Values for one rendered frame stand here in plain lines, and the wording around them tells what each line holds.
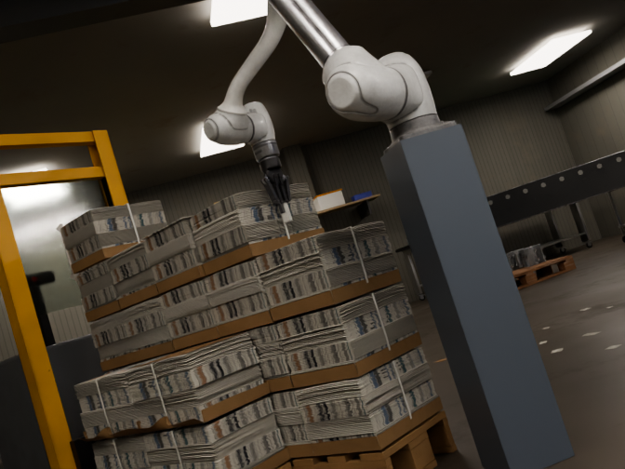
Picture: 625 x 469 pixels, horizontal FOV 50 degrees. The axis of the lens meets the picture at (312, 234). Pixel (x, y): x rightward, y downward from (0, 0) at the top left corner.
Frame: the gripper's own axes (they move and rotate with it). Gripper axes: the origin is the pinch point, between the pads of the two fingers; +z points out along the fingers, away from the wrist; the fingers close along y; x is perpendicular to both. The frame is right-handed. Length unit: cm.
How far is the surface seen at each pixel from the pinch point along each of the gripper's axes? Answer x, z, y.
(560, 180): 72, 19, -65
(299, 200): -1.9, -4.1, -11.0
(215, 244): -20.4, 2.9, 18.1
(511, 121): -299, -144, -933
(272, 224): -2.6, 2.9, 5.4
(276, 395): -13, 60, 18
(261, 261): -1.8, 14.8, 16.9
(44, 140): -145, -86, 0
